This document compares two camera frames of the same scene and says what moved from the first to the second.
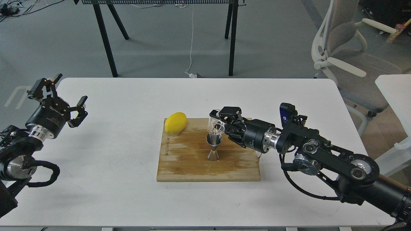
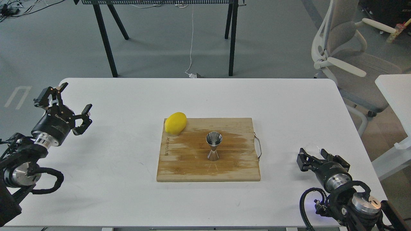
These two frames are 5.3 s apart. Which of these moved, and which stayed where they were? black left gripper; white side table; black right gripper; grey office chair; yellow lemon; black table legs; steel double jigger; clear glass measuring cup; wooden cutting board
Moved: black left gripper; clear glass measuring cup; black right gripper
Stayed: black table legs; wooden cutting board; yellow lemon; grey office chair; steel double jigger; white side table
